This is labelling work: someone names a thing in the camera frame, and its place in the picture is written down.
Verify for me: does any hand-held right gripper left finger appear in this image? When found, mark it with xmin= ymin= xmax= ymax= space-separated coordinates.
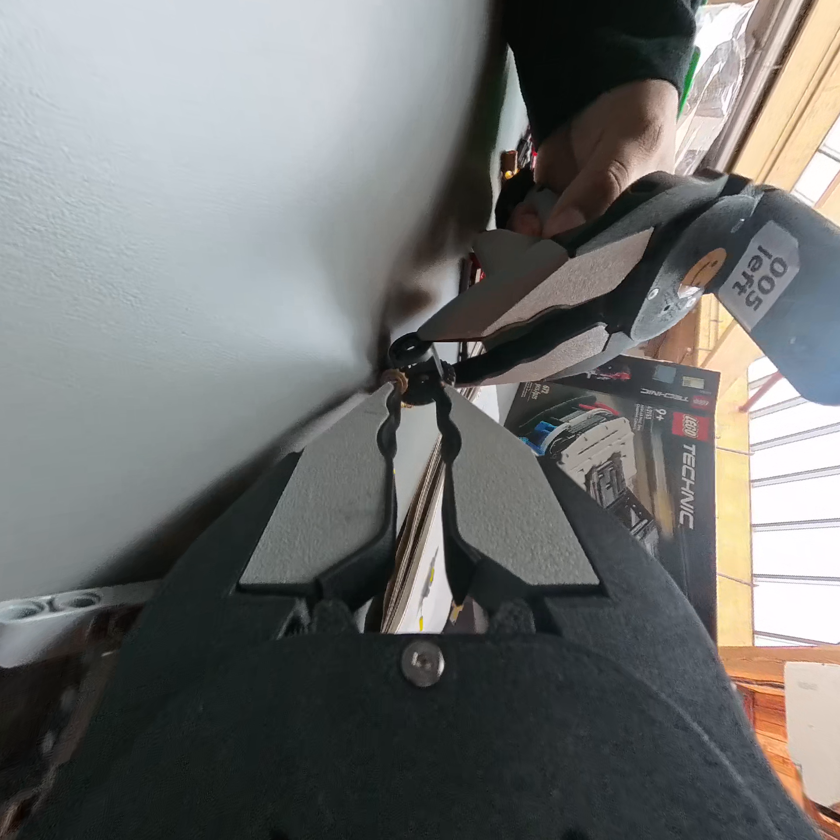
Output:
xmin=238 ymin=382 xmax=401 ymax=608

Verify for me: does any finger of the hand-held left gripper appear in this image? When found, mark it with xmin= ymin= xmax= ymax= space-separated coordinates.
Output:
xmin=419 ymin=226 xmax=657 ymax=345
xmin=451 ymin=325 xmax=619 ymax=389

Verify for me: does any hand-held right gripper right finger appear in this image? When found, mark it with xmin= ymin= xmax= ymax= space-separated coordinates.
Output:
xmin=436 ymin=385 xmax=601 ymax=605

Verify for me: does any dark grey lego differential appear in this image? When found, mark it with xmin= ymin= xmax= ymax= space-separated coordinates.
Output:
xmin=387 ymin=331 xmax=458 ymax=409

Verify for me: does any person's left forearm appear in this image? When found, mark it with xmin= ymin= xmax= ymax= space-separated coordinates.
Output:
xmin=502 ymin=0 xmax=698 ymax=142

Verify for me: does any black lego set box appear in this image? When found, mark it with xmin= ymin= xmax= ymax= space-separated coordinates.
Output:
xmin=505 ymin=357 xmax=721 ymax=634

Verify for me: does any person's left hand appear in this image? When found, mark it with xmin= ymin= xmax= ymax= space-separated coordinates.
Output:
xmin=512 ymin=82 xmax=678 ymax=240

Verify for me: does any white instruction booklet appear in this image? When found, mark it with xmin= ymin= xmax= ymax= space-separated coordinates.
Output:
xmin=381 ymin=387 xmax=519 ymax=634

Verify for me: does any pile of clear plastic bags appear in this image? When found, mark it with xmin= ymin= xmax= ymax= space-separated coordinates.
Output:
xmin=676 ymin=0 xmax=762 ymax=175

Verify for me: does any window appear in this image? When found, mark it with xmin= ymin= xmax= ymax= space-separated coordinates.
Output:
xmin=748 ymin=354 xmax=840 ymax=647

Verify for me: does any light grey lego frame assembly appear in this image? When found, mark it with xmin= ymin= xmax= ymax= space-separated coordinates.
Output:
xmin=0 ymin=581 xmax=161 ymax=667

